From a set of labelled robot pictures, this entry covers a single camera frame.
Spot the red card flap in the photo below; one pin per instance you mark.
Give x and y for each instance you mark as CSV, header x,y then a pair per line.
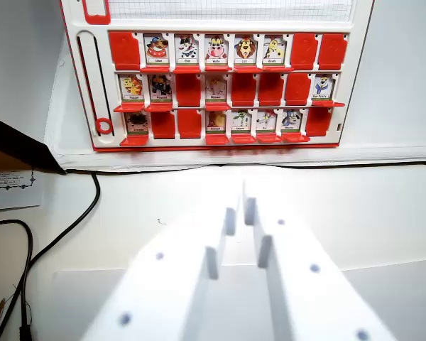
x,y
218,67

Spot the white printed paper sheet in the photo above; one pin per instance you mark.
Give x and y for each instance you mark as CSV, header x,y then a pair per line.
x,y
14,195

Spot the white mat under board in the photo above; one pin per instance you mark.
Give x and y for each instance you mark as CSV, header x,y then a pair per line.
x,y
394,106

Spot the brown cardboard panel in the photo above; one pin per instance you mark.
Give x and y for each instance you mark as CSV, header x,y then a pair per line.
x,y
3,160

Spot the red and white game board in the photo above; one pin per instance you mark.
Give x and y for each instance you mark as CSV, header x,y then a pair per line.
x,y
92,89

